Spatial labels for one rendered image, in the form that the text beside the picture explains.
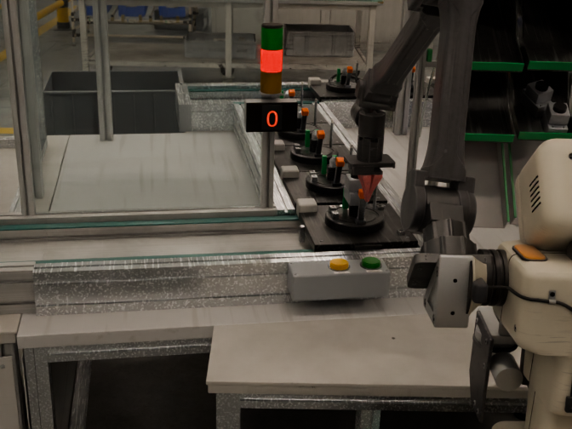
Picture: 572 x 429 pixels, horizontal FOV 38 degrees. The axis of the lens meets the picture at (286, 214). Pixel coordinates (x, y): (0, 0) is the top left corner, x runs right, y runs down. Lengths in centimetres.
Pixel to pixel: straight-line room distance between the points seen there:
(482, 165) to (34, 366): 111
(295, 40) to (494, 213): 549
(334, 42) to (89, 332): 586
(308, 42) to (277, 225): 539
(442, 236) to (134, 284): 76
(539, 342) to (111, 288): 93
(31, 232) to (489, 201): 107
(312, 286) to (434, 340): 27
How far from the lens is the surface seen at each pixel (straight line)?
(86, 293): 181
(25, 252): 200
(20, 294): 184
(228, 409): 165
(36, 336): 177
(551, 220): 122
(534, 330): 122
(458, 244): 127
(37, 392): 185
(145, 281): 179
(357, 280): 178
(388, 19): 935
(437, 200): 133
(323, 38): 738
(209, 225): 204
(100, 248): 199
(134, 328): 176
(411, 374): 163
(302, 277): 175
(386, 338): 174
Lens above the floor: 173
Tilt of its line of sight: 22 degrees down
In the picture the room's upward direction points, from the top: 2 degrees clockwise
